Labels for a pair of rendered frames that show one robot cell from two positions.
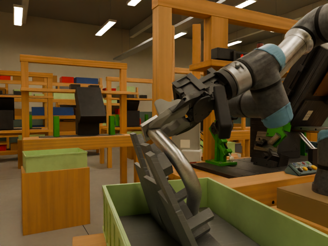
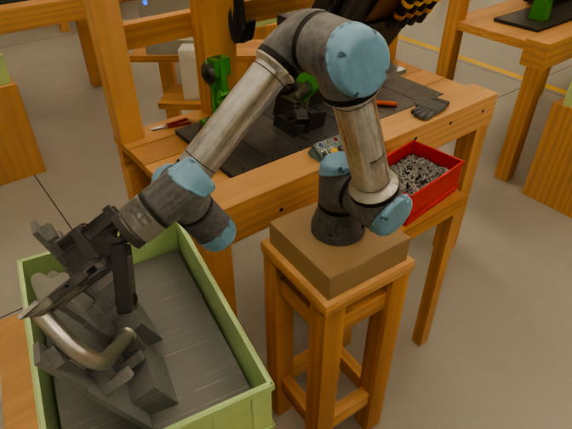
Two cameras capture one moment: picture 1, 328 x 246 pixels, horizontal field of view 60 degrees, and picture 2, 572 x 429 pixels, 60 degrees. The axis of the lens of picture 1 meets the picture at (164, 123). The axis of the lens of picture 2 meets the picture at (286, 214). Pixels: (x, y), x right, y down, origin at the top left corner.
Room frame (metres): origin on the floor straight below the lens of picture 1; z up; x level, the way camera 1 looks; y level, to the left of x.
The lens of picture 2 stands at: (-0.04, -0.28, 1.81)
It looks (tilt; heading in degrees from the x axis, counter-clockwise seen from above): 37 degrees down; 350
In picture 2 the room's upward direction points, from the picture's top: straight up
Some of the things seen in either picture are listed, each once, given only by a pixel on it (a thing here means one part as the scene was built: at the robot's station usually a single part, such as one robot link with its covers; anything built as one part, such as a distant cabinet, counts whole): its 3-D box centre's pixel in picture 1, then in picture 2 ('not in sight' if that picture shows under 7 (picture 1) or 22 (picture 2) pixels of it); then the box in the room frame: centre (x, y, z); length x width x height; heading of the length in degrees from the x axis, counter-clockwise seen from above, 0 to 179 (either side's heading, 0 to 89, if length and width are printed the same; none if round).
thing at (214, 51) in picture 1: (223, 54); not in sight; (1.88, -0.39, 1.59); 0.15 x 0.07 x 0.07; 117
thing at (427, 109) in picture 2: not in sight; (428, 107); (1.74, -1.19, 0.91); 0.20 x 0.11 x 0.03; 127
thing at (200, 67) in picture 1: (251, 70); not in sight; (2.05, -0.63, 1.52); 0.90 x 0.25 x 0.04; 117
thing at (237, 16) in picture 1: (248, 18); not in sight; (2.08, -0.61, 1.89); 1.50 x 0.09 x 0.09; 117
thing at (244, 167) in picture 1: (280, 163); (317, 112); (1.82, -0.75, 0.89); 1.10 x 0.42 x 0.02; 117
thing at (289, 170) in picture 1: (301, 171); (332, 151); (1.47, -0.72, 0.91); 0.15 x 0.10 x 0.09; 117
